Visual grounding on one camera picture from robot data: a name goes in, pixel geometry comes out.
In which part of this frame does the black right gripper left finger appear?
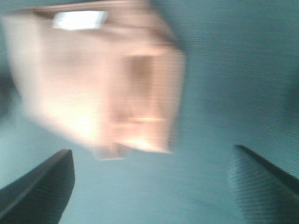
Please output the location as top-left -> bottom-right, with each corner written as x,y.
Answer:
0,149 -> 75,224

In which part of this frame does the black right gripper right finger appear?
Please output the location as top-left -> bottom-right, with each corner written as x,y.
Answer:
228,145 -> 299,224

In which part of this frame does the brown square towel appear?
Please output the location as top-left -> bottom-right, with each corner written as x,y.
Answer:
3,0 -> 185,157

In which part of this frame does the white towel label tag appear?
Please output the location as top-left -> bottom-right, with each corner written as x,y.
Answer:
52,10 -> 108,30

